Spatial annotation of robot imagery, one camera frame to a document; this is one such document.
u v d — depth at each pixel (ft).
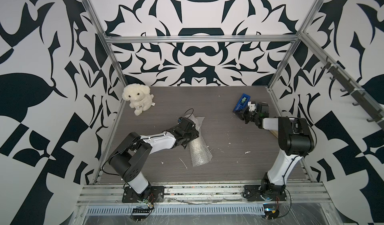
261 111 2.65
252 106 3.09
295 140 1.70
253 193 2.40
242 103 3.44
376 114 1.65
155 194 2.45
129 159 1.48
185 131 2.34
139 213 2.38
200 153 2.72
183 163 2.77
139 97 3.07
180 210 2.55
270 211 2.33
